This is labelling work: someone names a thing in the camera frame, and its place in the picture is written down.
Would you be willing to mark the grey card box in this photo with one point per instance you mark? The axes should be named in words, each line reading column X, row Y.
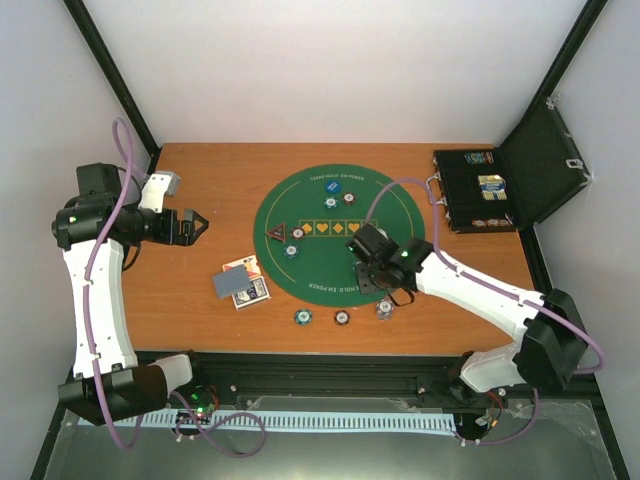
column 231, row 281

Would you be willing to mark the red triangular dealer button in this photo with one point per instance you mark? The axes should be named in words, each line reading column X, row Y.
column 278, row 232

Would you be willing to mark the teal poker chip stack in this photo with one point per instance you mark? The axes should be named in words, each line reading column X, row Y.
column 303, row 316

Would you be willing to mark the black poker case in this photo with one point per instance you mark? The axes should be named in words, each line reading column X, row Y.
column 539, row 161

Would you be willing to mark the red chips in case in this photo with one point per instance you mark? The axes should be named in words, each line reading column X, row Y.
column 492, row 223

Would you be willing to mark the blue small blind button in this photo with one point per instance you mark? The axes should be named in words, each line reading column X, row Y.
column 332, row 187

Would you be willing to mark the black aluminium frame rail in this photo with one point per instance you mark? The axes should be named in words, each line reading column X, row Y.
column 234, row 379

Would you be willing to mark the blue playing card deck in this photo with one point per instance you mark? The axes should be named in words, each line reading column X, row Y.
column 256, row 293

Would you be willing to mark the red poker chip stack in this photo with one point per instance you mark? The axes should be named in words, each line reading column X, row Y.
column 341, row 317

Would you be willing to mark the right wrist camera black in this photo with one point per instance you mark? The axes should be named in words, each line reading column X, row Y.
column 371, row 246

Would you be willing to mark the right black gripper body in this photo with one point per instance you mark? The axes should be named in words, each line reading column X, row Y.
column 370, row 284

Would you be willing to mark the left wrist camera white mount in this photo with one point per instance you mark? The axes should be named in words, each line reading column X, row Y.
column 157, row 187

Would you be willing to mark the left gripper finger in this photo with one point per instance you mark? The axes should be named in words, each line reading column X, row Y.
column 194, row 219
column 190, row 233

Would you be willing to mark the card deck in case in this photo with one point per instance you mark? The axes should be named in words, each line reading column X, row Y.
column 492, row 187

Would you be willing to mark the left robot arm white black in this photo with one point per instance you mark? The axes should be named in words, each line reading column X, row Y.
column 95, row 231

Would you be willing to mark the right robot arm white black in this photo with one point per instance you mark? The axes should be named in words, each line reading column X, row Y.
column 546, row 345

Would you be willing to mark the teal chips in case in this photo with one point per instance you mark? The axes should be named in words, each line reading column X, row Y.
column 479, row 157

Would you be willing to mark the round green poker mat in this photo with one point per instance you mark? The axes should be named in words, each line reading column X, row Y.
column 324, row 272

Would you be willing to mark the white poker chip stack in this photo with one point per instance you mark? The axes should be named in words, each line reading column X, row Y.
column 384, row 309

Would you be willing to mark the light blue cable duct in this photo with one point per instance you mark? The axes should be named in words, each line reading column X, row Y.
column 311, row 422

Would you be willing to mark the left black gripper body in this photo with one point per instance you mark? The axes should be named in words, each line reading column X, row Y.
column 167, row 234

